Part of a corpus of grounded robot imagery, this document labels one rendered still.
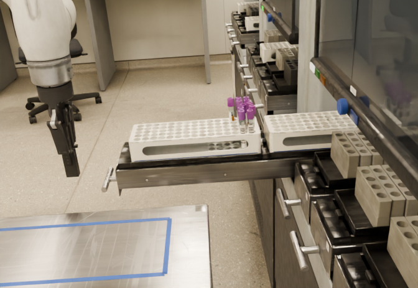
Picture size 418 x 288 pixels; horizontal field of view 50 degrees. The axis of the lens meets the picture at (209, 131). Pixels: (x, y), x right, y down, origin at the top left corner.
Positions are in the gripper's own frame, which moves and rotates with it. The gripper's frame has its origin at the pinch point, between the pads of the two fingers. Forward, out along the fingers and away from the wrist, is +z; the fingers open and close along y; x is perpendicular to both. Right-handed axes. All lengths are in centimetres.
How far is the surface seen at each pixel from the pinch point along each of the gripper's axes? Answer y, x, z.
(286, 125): -1, -51, -7
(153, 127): 2.5, -20.2, -6.7
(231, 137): -4.9, -38.3, -6.5
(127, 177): -6.7, -14.4, 1.1
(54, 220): -26.3, -4.0, -2.2
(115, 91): 284, 47, 80
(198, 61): 350, -29, 76
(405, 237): -45, -60, -9
